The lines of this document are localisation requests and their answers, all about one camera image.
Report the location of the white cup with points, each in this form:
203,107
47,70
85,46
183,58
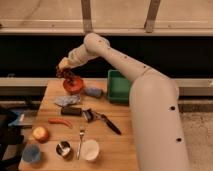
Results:
90,150

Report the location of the black chair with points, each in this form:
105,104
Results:
8,136

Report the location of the crumpled light blue cloth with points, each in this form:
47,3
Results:
67,100

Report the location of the blue plastic cup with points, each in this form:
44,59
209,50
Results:
31,154

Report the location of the green plastic tray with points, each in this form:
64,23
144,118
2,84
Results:
118,87

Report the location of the small metal cup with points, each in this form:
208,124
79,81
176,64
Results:
63,148

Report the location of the silver fork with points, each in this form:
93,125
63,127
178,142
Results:
81,135

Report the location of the red yellow apple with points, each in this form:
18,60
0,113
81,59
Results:
41,134

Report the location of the blue sponge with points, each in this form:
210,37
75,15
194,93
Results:
93,92

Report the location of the dark red grape bunch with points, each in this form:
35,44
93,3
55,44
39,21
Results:
68,75

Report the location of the left metal window post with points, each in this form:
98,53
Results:
86,16

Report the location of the right metal window post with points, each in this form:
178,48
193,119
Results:
151,15

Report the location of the red bowl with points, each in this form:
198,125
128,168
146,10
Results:
73,85

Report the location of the metal window post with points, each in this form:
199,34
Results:
151,15
86,16

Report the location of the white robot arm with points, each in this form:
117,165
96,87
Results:
153,101

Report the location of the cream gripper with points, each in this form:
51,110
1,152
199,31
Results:
63,64

